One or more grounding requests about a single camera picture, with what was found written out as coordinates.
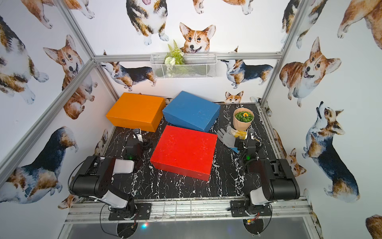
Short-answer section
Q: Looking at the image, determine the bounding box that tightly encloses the red shoebox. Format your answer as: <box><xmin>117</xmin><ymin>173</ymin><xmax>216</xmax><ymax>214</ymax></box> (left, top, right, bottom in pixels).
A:
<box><xmin>150</xmin><ymin>125</ymin><xmax>217</xmax><ymax>181</ymax></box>

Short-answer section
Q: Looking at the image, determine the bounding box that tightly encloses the yellow work glove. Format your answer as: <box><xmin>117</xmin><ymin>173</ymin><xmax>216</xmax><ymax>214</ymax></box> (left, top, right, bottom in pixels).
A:
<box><xmin>227</xmin><ymin>125</ymin><xmax>247</xmax><ymax>140</ymax></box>

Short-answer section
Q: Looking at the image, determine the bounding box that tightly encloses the aluminium front rail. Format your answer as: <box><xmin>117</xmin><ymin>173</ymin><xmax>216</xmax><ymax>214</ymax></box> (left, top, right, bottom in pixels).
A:
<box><xmin>65</xmin><ymin>197</ymin><xmax>312</xmax><ymax>225</ymax></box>

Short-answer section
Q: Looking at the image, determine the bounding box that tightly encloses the beige flower pot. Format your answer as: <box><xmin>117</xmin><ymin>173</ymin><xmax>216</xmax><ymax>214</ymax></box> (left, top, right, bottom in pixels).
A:
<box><xmin>233</xmin><ymin>108</ymin><xmax>254</xmax><ymax>131</ymax></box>

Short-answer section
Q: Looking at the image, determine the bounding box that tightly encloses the grey work glove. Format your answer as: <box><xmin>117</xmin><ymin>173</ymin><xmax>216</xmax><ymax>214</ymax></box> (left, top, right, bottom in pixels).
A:
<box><xmin>217</xmin><ymin>125</ymin><xmax>236</xmax><ymax>148</ymax></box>

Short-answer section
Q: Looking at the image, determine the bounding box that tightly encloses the white wire mesh basket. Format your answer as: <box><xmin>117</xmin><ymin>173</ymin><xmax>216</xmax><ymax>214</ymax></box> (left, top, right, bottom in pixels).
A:
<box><xmin>150</xmin><ymin>53</ymin><xmax>217</xmax><ymax>79</ymax></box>

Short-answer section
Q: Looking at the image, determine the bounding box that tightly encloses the blue shoebox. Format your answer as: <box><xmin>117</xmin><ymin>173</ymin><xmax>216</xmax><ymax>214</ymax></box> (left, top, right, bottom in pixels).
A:
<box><xmin>163</xmin><ymin>91</ymin><xmax>220</xmax><ymax>132</ymax></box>

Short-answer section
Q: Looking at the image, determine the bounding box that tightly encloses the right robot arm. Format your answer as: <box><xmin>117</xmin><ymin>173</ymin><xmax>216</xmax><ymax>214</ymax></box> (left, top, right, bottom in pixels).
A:
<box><xmin>235</xmin><ymin>129</ymin><xmax>300</xmax><ymax>214</ymax></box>

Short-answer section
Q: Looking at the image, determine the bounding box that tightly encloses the green fern plant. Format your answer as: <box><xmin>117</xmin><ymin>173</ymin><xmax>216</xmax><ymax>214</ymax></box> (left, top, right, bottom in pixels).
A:
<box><xmin>164</xmin><ymin>40</ymin><xmax>185</xmax><ymax>65</ymax></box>

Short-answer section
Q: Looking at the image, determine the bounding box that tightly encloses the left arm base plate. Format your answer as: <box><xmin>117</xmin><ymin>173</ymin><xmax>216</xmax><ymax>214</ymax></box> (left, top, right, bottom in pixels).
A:
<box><xmin>108</xmin><ymin>203</ymin><xmax>152</xmax><ymax>221</ymax></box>

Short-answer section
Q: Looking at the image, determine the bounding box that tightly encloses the orange shoebox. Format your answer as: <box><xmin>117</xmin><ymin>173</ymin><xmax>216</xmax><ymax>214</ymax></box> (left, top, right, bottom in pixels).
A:
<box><xmin>106</xmin><ymin>93</ymin><xmax>166</xmax><ymax>132</ymax></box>

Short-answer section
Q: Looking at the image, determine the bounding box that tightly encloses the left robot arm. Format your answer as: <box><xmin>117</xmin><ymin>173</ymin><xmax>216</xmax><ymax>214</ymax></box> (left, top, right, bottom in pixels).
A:
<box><xmin>68</xmin><ymin>128</ymin><xmax>144</xmax><ymax>213</ymax></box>

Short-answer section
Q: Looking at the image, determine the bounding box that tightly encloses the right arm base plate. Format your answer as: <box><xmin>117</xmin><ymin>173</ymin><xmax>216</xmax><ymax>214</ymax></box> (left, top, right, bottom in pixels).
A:
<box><xmin>227</xmin><ymin>200</ymin><xmax>272</xmax><ymax>217</ymax></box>

